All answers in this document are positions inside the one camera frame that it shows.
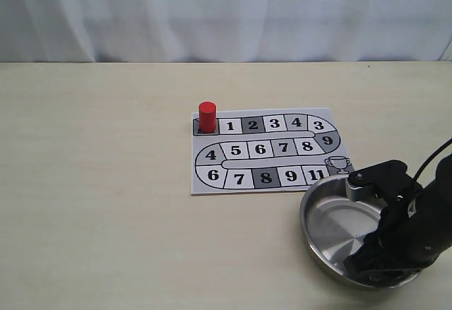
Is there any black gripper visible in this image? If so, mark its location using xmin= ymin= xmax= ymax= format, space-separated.
xmin=344 ymin=182 xmax=451 ymax=284

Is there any red cylinder game piece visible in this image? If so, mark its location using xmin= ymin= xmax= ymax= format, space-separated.
xmin=198 ymin=101 xmax=217 ymax=133

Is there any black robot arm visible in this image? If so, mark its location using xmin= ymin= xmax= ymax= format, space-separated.
xmin=344 ymin=156 xmax=451 ymax=284

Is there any round steel bowl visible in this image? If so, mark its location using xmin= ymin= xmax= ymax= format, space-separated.
xmin=299 ymin=175 xmax=421 ymax=290

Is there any printed number game board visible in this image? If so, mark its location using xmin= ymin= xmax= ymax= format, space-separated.
xmin=191 ymin=107 xmax=354 ymax=195

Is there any white backdrop curtain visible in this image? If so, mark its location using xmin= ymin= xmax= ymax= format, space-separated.
xmin=1 ymin=0 xmax=451 ymax=62

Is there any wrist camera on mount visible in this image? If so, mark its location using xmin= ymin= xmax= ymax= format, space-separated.
xmin=345 ymin=160 xmax=423 ymax=205

